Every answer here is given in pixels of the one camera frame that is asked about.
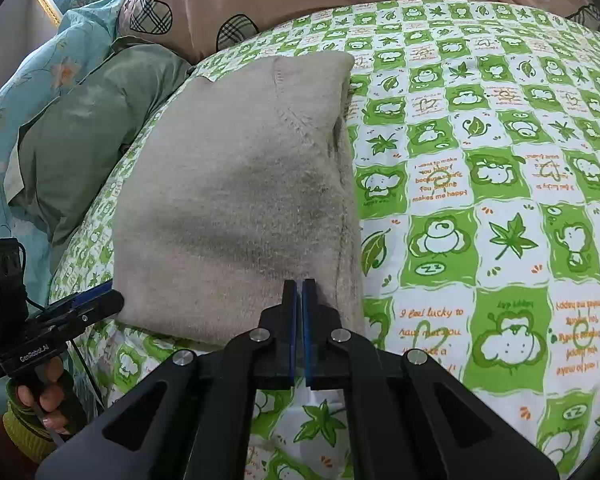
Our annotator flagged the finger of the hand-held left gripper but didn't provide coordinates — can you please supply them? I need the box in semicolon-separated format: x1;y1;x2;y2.
47;280;115;313
67;291;126;330

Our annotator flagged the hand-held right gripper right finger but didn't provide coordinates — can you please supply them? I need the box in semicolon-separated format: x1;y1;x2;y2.
302;278;562;480

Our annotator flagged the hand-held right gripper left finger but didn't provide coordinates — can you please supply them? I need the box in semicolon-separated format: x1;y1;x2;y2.
35;279;299;480

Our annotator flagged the beige knit sweater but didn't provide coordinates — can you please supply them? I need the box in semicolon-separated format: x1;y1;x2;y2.
112;51;367;347

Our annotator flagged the person's left hand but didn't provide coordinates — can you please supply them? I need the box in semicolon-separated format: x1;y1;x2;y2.
16;357;76;435

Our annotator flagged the sage green pillow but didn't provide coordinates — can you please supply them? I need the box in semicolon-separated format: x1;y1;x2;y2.
7;42;193;261

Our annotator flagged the green white printed bedsheet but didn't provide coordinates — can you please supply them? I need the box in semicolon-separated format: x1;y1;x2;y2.
47;0;600;480

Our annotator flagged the teal floral blanket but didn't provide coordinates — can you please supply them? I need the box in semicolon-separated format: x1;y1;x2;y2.
0;0;141;416

